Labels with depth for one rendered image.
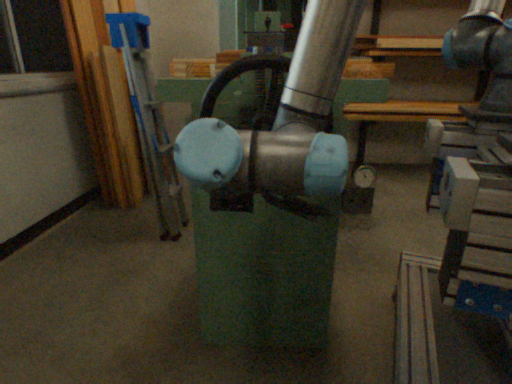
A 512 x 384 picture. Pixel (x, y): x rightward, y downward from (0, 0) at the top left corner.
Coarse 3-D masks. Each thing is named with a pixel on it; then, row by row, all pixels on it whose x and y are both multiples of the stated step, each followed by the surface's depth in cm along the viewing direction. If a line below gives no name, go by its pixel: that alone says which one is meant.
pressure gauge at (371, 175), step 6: (354, 168) 88; (360, 168) 86; (366, 168) 86; (372, 168) 86; (354, 174) 86; (360, 174) 87; (366, 174) 86; (372, 174) 86; (354, 180) 87; (360, 180) 87; (366, 180) 87; (372, 180) 87; (360, 186) 88; (366, 186) 88
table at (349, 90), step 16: (160, 80) 86; (176, 80) 86; (192, 80) 86; (208, 80) 86; (352, 80) 84; (368, 80) 84; (384, 80) 84; (160, 96) 87; (176, 96) 87; (192, 96) 87; (224, 96) 87; (240, 96) 77; (336, 96) 86; (352, 96) 86; (368, 96) 85; (384, 96) 85
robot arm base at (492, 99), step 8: (496, 80) 88; (504, 80) 86; (488, 88) 91; (496, 88) 88; (504, 88) 86; (488, 96) 90; (496, 96) 88; (504, 96) 86; (480, 104) 92; (488, 104) 89; (496, 104) 87; (504, 104) 86; (504, 112) 86
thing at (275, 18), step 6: (258, 12) 90; (264, 12) 90; (270, 12) 89; (276, 12) 89; (258, 18) 90; (264, 18) 90; (276, 18) 90; (258, 24) 91; (264, 24) 91; (270, 24) 91; (276, 24) 90; (258, 30) 91; (264, 30) 91; (270, 30) 91; (276, 30) 91
